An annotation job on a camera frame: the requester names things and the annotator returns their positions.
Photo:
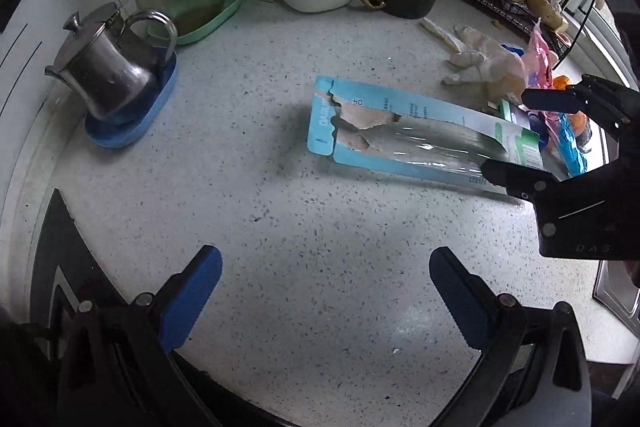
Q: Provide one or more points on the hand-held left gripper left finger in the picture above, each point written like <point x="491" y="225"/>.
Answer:
<point x="192" y="297"/>

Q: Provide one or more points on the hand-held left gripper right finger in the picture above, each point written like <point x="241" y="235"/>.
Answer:
<point x="460" y="302"/>

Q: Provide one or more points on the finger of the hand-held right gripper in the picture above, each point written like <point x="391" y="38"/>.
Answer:
<point x="515" y="179"/>
<point x="550" y="99"/>

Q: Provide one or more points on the orange plastic bag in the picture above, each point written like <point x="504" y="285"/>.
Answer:
<point x="575" y="122"/>

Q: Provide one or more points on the blue torn blister package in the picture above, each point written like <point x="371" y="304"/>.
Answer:
<point x="400" y="132"/>

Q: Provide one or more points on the pink plastic wrapper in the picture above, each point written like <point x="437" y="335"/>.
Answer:
<point x="540" y="57"/>

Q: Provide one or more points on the blue plastic packet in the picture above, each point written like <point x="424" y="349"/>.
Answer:
<point x="572" y="152"/>

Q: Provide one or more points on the white rubber glove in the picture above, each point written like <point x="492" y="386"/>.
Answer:
<point x="490" y="62"/>

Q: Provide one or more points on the steel sink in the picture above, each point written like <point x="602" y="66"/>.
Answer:
<point x="617" y="292"/>

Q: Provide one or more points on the blue plastic tray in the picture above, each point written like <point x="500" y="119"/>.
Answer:
<point x="125" y="134"/>

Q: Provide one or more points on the steel teapot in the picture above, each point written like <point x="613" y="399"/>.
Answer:
<point x="110" y="72"/>

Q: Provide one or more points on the green plastic tray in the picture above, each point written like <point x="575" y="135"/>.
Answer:
<point x="227" y="12"/>

